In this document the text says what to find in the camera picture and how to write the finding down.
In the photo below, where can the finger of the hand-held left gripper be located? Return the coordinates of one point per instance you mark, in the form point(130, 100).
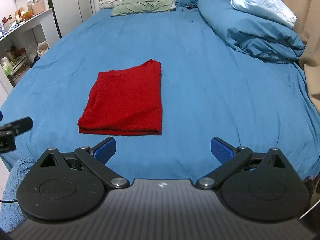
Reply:
point(23, 125)

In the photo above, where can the green pillow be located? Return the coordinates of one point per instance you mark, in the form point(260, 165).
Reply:
point(142, 6)

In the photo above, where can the light blue blanket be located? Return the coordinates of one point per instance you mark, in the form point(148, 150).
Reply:
point(262, 2)

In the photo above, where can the white desk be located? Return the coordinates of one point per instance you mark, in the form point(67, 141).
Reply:
point(37, 18)

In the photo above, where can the red knit sweater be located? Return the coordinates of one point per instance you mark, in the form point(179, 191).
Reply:
point(125, 100)

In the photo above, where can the pile of desk clutter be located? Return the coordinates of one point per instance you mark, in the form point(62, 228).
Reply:
point(12, 23)

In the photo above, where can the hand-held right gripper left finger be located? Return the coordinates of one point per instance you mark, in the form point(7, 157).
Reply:
point(106, 150)

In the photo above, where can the white tote bag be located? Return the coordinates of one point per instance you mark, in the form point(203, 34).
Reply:
point(42, 48)

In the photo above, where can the black hair clip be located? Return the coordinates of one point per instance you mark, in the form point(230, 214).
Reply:
point(189, 7)

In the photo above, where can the bottles under desk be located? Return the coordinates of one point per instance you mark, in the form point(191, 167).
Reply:
point(15, 53)

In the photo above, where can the woven basket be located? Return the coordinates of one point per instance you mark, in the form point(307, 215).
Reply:
point(38, 8)

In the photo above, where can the green tissue pack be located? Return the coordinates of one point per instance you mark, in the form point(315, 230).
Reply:
point(6, 67)

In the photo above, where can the blue duvet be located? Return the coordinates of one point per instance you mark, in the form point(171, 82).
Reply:
point(237, 22)

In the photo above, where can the orange plush toy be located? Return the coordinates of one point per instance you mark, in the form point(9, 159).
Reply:
point(28, 15)

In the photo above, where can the grey and white wardrobe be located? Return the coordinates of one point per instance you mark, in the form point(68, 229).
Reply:
point(70, 5)

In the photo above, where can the blue shaggy rug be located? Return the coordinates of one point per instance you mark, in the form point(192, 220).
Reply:
point(15, 180)

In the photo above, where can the clear pump bottle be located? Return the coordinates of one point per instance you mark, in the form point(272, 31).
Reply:
point(30, 3)

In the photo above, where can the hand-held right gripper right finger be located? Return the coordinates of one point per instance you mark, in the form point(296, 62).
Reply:
point(221, 152)

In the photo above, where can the bed with blue sheet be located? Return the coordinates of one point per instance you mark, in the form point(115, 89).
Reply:
point(200, 80)

